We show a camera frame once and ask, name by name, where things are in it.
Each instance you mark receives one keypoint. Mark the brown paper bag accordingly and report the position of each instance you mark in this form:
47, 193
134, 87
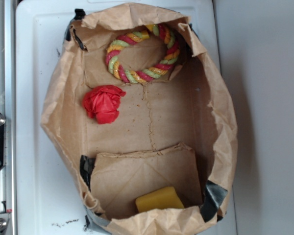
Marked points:
145, 51

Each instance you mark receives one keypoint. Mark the aluminium frame rail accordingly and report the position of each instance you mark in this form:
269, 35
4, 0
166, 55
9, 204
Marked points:
8, 198

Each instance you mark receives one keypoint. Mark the red crumpled paper ball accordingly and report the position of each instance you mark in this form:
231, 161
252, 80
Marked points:
102, 103

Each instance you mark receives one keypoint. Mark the yellow sponge block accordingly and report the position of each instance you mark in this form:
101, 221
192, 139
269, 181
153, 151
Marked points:
164, 198

